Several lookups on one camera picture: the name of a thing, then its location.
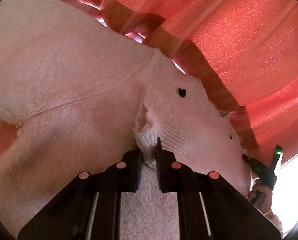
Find pink knit sweater black hearts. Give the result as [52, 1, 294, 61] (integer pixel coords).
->
[0, 0, 250, 239]

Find person right hand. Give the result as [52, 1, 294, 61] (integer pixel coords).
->
[248, 184, 274, 217]

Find orange red curtain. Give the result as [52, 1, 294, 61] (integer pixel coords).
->
[67, 0, 298, 163]

